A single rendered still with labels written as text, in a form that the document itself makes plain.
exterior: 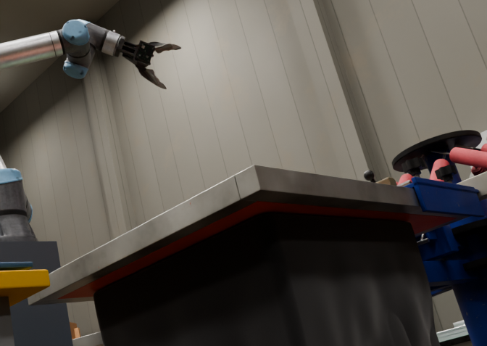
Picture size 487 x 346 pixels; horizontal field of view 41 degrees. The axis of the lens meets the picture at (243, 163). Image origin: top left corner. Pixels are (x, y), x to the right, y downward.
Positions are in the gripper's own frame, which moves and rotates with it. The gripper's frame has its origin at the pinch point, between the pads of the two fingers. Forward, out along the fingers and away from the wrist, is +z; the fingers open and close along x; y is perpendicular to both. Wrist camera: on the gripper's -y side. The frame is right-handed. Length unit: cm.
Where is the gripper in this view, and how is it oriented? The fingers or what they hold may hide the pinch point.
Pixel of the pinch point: (174, 69)
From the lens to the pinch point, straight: 228.0
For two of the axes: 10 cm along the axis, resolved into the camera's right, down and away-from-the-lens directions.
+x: 3.3, -9.4, 0.9
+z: 9.2, 3.4, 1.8
